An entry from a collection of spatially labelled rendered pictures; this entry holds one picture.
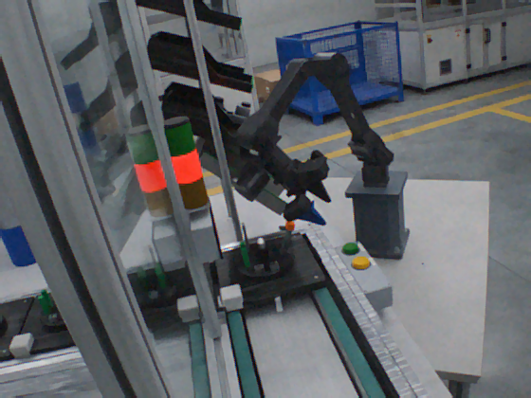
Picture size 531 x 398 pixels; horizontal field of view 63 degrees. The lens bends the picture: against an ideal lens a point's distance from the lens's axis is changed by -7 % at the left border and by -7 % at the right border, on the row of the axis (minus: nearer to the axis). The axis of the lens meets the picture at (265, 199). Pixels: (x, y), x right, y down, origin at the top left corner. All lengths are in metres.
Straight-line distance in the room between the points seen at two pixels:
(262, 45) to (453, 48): 4.70
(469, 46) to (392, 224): 5.50
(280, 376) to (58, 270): 0.76
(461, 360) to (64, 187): 0.92
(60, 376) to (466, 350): 0.88
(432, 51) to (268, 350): 5.55
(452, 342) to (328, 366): 0.29
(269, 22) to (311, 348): 9.29
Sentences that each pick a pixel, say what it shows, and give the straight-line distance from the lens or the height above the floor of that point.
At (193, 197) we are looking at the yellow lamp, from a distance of 0.81.
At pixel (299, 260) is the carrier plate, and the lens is 1.15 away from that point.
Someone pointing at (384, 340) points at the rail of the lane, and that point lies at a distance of 0.92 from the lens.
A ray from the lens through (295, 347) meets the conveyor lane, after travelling 0.99.
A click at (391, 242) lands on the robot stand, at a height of 0.91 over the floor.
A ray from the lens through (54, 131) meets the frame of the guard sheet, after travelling 0.19.
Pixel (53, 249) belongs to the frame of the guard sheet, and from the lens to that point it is 0.21.
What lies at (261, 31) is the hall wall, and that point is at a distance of 9.97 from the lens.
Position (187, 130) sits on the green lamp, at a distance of 0.78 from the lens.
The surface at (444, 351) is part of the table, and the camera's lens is 1.05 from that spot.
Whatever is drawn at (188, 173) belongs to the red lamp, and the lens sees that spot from 0.80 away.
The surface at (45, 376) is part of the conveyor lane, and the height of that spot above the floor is 0.93.
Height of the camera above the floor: 1.60
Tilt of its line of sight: 25 degrees down
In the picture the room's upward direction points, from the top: 11 degrees counter-clockwise
